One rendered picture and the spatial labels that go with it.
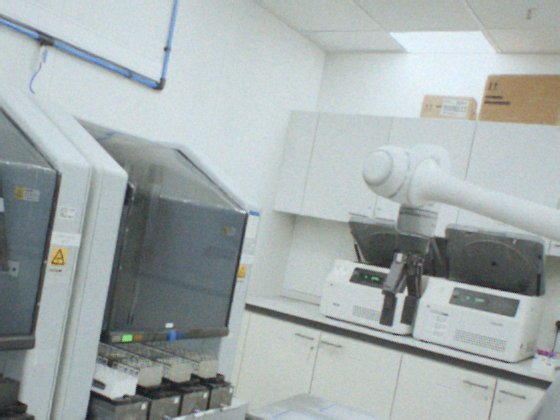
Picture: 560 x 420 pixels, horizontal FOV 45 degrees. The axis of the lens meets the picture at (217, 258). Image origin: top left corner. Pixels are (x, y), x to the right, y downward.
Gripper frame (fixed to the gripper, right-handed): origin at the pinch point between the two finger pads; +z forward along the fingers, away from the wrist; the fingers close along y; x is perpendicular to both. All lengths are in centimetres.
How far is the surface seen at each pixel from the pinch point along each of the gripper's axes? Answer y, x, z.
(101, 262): -23, 75, 1
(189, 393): 17, 67, 39
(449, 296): 223, 51, 2
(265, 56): 204, 186, -123
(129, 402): -11, 67, 39
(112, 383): -15, 70, 34
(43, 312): -40, 75, 15
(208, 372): 36, 74, 36
